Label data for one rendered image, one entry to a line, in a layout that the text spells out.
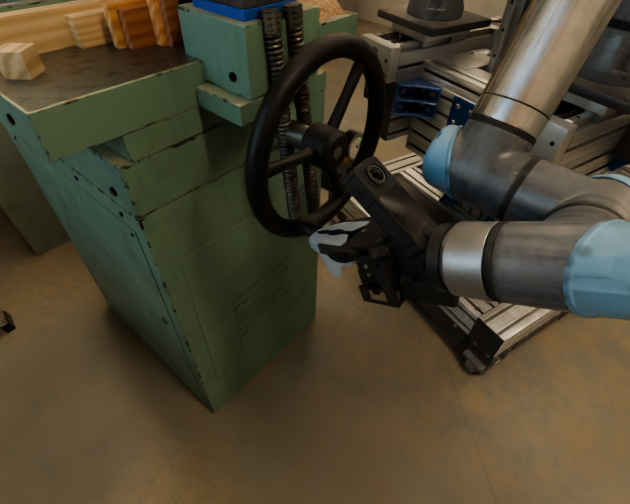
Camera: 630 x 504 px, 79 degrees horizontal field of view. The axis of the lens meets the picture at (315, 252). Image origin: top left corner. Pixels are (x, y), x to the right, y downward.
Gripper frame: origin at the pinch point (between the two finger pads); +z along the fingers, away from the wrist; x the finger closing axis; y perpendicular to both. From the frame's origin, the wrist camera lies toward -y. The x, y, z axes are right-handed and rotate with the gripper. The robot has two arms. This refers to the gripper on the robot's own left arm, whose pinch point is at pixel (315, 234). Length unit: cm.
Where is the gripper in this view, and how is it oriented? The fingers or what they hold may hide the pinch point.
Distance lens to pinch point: 52.8
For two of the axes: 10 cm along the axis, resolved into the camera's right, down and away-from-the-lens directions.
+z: -6.8, -0.6, 7.3
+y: 3.4, 8.5, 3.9
